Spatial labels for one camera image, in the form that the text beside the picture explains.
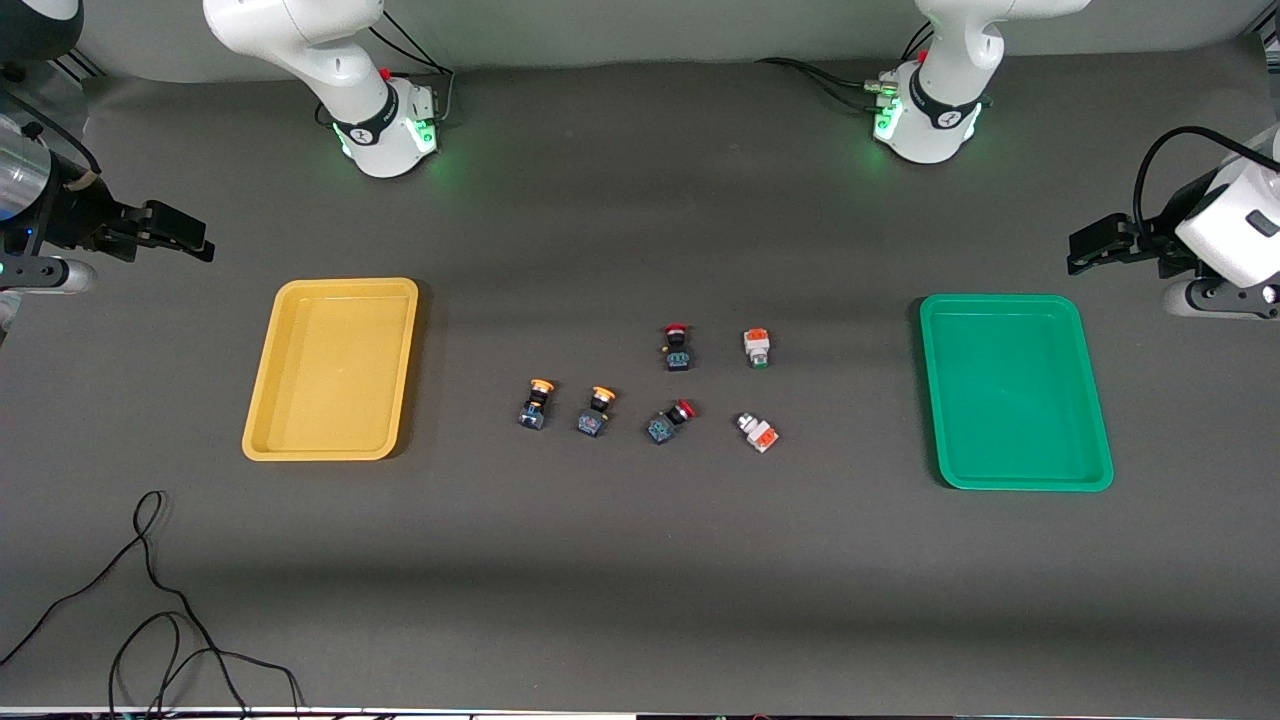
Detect green plastic tray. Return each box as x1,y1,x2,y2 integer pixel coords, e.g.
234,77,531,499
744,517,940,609
919,293,1114,492

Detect aluminium frame rail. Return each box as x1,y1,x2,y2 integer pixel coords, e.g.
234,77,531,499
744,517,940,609
45,48,103,87

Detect black right arm base cables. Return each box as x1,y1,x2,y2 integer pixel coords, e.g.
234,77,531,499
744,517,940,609
318,10,456,129

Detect yellow plastic tray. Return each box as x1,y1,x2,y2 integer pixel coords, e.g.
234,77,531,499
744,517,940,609
241,277,420,462

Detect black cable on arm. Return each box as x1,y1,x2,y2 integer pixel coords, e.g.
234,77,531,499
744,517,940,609
1133,125,1280,233
0,88,103,193

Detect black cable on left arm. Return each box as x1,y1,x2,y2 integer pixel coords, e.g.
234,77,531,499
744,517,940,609
1133,125,1280,233

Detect black arm base cables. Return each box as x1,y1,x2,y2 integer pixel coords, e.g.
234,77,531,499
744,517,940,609
318,10,456,129
755,22,936,113

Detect yellow push button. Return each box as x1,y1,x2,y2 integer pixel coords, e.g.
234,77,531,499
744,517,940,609
517,378,557,431
576,386,618,438

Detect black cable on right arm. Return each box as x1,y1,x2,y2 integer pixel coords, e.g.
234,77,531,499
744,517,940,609
0,88,103,193

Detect black left arm base cables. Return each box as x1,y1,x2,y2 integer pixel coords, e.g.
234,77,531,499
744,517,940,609
755,22,936,113

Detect black cable on table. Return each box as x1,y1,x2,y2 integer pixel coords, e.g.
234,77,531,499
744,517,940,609
0,490,304,720

